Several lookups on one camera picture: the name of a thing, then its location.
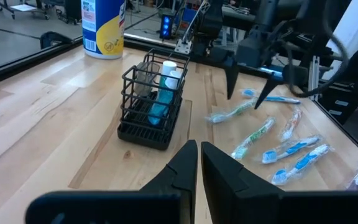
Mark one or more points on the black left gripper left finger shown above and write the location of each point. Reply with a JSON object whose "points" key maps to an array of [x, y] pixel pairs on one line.
{"points": [[166, 199]]}

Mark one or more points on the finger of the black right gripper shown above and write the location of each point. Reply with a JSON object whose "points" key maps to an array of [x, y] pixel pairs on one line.
{"points": [[232, 74], [269, 88]]}

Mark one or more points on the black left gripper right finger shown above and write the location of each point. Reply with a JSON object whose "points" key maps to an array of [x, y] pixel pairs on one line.
{"points": [[244, 199]]}

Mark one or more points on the blue toothbrush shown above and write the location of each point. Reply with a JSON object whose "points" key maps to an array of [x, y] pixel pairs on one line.
{"points": [[291, 149], [303, 163], [281, 99]]}

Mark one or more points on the green toothbrush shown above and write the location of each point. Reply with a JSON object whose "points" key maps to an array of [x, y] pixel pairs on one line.
{"points": [[225, 115], [253, 137]]}

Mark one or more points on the orange toothbrush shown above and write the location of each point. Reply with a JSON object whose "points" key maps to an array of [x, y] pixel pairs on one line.
{"points": [[291, 126]]}

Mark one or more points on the teal toothpaste tube white cap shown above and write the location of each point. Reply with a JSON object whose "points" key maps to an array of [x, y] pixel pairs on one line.
{"points": [[162, 102]]}

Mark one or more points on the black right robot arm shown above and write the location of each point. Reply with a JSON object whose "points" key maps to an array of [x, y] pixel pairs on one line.
{"points": [[269, 12]]}

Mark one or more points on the black computer tower blue light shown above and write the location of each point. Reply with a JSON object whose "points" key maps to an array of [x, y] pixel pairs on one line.
{"points": [[166, 26]]}

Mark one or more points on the yellow blue wipes canister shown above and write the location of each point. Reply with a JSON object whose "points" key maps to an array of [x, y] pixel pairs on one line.
{"points": [[104, 31]]}

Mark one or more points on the wheeled cart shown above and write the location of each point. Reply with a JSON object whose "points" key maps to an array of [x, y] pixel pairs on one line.
{"points": [[20, 7]]}

